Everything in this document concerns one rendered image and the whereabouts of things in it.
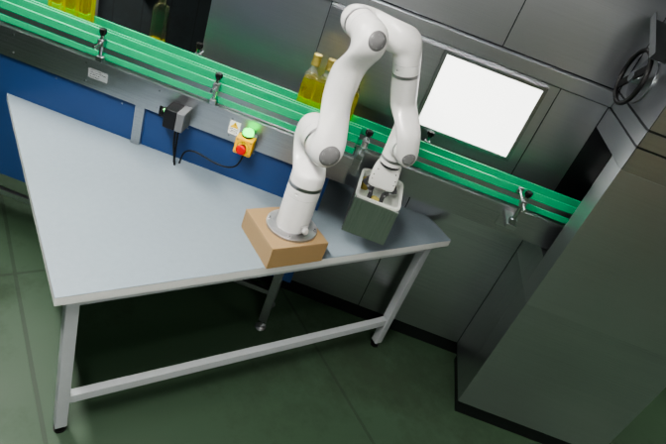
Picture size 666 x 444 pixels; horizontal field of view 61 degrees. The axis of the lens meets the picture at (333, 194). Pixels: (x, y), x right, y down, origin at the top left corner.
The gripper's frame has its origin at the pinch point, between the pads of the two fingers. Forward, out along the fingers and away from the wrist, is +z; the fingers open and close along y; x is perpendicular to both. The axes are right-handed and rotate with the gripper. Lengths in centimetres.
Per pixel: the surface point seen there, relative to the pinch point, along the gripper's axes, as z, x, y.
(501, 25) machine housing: -65, -41, -22
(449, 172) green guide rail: -9.5, -22.5, -25.6
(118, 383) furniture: 78, 55, 64
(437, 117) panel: -23.4, -38.8, -14.3
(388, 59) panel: -38, -39, 13
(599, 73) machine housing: -62, -41, -64
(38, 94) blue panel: 19, -15, 142
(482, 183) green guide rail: -10.2, -22.4, -39.3
